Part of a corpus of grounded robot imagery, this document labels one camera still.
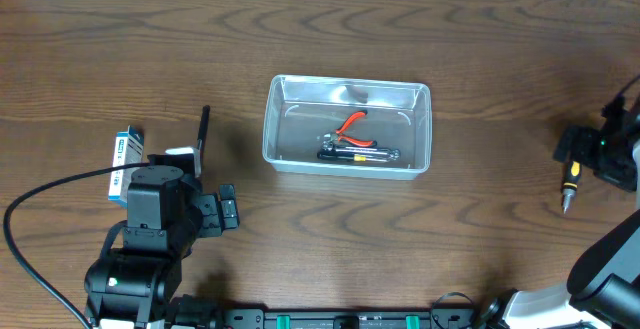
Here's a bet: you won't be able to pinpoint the stubby black yellow screwdriver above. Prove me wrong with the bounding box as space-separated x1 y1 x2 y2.
562 161 582 213

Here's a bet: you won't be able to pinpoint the black yellow precision screwdriver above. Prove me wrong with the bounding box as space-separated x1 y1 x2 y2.
317 151 390 163

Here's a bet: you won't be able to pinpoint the red black cutting pliers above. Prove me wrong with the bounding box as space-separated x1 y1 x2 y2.
323 110 377 148

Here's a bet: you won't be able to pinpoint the clear plastic container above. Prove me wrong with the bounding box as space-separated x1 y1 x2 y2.
262 74 432 180

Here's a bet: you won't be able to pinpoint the silver ratchet wrench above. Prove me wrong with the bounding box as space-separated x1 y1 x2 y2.
317 142 401 162

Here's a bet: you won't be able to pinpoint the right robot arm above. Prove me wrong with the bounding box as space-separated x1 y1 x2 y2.
472 93 639 328

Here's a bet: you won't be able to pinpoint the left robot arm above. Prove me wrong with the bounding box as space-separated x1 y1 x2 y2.
85 166 240 328

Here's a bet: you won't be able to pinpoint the blue white cardboard box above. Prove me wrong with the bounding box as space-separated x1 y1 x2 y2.
108 126 144 208

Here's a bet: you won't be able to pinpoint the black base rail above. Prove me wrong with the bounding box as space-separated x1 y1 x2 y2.
216 292 506 329

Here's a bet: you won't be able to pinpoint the left black cable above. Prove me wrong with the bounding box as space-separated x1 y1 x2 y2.
1 163 151 329

